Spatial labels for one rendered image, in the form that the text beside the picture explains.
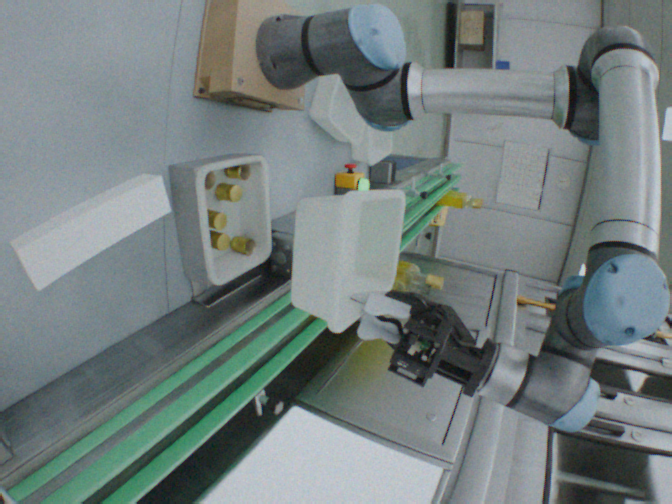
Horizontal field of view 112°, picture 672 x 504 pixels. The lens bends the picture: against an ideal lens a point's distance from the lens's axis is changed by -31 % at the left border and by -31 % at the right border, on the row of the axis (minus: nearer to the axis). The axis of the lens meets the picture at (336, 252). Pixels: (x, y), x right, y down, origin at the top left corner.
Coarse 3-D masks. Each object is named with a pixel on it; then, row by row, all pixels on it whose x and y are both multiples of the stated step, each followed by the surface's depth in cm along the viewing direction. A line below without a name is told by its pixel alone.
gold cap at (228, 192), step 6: (222, 186) 61; (228, 186) 61; (234, 186) 60; (216, 192) 62; (222, 192) 61; (228, 192) 60; (234, 192) 61; (240, 192) 62; (222, 198) 62; (228, 198) 61; (234, 198) 61; (240, 198) 63
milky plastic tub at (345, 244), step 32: (352, 192) 36; (384, 192) 44; (320, 224) 38; (352, 224) 54; (384, 224) 55; (320, 256) 38; (352, 256) 57; (384, 256) 56; (320, 288) 39; (352, 288) 52; (384, 288) 54; (352, 320) 43
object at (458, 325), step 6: (438, 306) 50; (444, 306) 49; (450, 306) 50; (444, 312) 47; (450, 312) 48; (456, 318) 46; (456, 324) 44; (462, 324) 45; (456, 330) 42; (462, 330) 43; (468, 330) 43; (462, 336) 41; (468, 336) 42; (468, 342) 40; (474, 342) 41
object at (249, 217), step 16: (240, 160) 57; (256, 160) 60; (224, 176) 63; (256, 176) 64; (208, 192) 60; (256, 192) 66; (208, 208) 61; (224, 208) 65; (240, 208) 69; (256, 208) 67; (208, 224) 54; (240, 224) 70; (256, 224) 69; (208, 240) 54; (256, 240) 70; (208, 256) 55; (224, 256) 67; (240, 256) 68; (256, 256) 69; (208, 272) 56; (224, 272) 62; (240, 272) 63
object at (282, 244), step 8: (280, 232) 74; (272, 240) 72; (280, 240) 71; (288, 240) 70; (272, 248) 73; (280, 248) 72; (288, 248) 71; (272, 256) 74; (280, 256) 72; (288, 256) 72; (272, 264) 75; (280, 264) 74; (288, 264) 73; (280, 272) 75; (288, 272) 73
